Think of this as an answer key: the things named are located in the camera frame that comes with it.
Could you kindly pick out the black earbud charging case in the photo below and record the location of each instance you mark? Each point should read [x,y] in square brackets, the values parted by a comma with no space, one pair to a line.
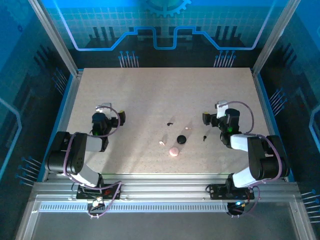
[181,139]

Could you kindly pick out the pink earbud charging case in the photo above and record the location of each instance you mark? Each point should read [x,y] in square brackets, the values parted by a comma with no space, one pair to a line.
[174,152]

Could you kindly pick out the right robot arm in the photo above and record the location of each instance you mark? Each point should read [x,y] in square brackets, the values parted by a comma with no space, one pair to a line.
[262,155]

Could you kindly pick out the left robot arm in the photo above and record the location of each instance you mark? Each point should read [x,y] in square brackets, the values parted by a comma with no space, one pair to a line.
[75,155]

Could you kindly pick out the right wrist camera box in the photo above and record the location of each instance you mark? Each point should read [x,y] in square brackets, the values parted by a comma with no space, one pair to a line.
[221,110]

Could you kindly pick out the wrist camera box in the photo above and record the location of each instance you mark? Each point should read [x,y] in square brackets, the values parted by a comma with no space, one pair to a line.
[221,110]
[107,106]

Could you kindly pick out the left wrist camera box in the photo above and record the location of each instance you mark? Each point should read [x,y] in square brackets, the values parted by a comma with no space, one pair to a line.
[107,106]

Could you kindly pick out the aluminium table side rail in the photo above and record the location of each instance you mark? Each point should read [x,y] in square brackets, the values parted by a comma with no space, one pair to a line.
[262,100]
[70,100]

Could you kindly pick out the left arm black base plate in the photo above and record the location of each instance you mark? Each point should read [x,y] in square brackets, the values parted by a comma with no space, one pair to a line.
[111,188]

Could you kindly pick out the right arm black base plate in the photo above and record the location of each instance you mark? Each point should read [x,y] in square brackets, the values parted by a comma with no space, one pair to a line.
[217,192]

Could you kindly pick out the aluminium mounting rail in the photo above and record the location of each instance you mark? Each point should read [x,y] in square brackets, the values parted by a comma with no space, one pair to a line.
[162,187]

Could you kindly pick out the aluminium frame post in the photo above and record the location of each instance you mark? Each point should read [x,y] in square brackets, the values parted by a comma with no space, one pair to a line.
[275,37]
[53,37]

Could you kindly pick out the aluminium lower frame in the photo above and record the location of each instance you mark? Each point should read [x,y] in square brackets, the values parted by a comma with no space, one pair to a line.
[26,220]

